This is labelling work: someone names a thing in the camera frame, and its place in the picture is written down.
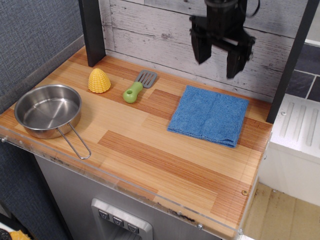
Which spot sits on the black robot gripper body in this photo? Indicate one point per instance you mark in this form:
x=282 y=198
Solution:
x=224 y=22

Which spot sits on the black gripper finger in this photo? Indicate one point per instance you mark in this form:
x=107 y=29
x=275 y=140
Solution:
x=201 y=45
x=237 y=59

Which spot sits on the blue towel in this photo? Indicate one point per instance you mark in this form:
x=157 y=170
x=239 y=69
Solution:
x=210 y=116

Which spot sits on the yellow toy corn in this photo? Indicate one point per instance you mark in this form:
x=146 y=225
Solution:
x=98 y=81

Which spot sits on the white ribbed appliance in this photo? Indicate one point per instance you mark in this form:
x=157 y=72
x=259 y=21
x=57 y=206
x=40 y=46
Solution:
x=291 y=161

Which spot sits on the stainless steel pan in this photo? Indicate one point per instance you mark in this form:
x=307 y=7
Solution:
x=51 y=111

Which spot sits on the grey dispenser panel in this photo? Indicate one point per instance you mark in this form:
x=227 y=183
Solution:
x=115 y=224

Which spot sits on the clear acrylic table edge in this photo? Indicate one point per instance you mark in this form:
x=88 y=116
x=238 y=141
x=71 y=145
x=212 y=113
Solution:
x=74 y=183

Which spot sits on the yellow object bottom left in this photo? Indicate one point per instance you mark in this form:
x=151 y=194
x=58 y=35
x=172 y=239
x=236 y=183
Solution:
x=19 y=235

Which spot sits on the black right frame post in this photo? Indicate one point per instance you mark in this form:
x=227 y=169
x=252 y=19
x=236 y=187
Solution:
x=299 y=41

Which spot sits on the black frame post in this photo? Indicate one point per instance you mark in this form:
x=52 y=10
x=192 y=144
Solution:
x=299 y=41
x=92 y=31

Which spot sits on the green handled grey spatula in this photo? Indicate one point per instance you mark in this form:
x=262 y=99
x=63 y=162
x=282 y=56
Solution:
x=145 y=79

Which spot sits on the black left frame post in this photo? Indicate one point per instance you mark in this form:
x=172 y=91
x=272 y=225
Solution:
x=92 y=31

